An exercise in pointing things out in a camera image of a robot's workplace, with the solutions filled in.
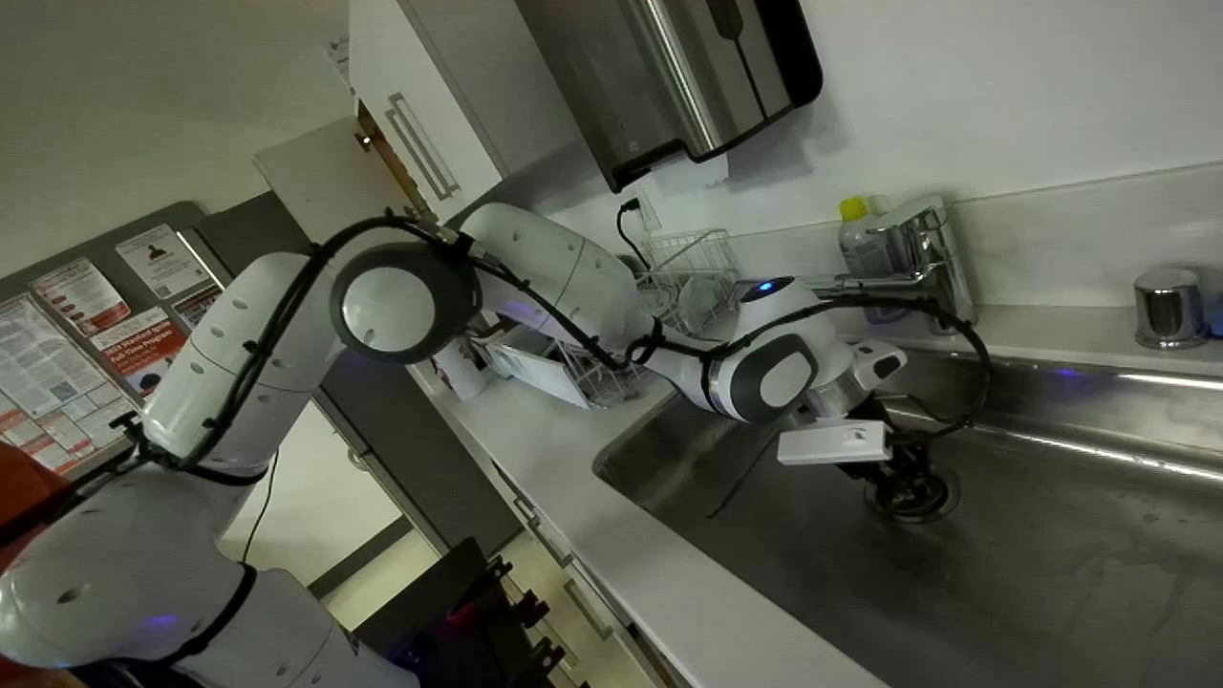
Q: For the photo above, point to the white cabinet door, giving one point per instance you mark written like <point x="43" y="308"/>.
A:
<point x="408" y="144"/>

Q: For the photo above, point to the chrome sink faucet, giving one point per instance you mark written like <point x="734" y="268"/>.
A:
<point x="924" y="264"/>

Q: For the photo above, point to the steel paper towel dispenser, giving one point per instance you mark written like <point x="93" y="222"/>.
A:
<point x="654" y="76"/>

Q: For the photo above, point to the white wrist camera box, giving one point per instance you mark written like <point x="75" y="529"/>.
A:
<point x="827" y="443"/>

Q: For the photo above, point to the dish soap bottle yellow cap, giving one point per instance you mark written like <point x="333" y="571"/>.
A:
<point x="860" y="243"/>

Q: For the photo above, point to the wall poster papers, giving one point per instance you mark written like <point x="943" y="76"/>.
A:
<point x="84" y="341"/>

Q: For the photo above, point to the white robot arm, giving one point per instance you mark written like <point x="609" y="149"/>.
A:
<point x="136" y="576"/>

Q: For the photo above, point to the stainless steel sink basin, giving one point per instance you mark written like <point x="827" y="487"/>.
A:
<point x="1080" y="547"/>

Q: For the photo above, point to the white wire dish rack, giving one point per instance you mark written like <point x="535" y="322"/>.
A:
<point x="621" y="316"/>

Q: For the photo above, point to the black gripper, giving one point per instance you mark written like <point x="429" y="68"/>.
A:
<point x="905" y="464"/>

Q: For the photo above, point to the sink drain plug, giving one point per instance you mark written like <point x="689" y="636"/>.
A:
<point x="917" y="496"/>

